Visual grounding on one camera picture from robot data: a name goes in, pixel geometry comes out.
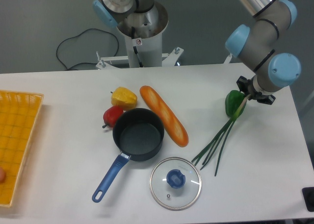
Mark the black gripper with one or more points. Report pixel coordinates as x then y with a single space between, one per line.
246 86

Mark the green onion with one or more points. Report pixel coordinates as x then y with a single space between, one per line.
219 140

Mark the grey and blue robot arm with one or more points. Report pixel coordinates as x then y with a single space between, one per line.
253 46

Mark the green bell pepper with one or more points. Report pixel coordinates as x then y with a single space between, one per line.
233 101

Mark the orange baguette bread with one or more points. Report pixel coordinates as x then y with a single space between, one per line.
171 123

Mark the black object at table edge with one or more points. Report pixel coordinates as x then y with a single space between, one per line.
308 195

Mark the glass lid with blue knob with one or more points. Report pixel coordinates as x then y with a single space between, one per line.
175 183

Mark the yellow bell pepper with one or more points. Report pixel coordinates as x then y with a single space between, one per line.
124 98

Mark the red bell pepper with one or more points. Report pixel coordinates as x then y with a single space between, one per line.
111 116

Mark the yellow woven basket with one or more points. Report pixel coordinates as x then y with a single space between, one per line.
18 115

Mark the white metal base frame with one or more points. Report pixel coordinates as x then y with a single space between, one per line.
115 61

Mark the dark saucepan with blue handle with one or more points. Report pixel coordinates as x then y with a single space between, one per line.
138 134

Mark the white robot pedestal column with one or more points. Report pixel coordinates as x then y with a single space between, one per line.
143 36

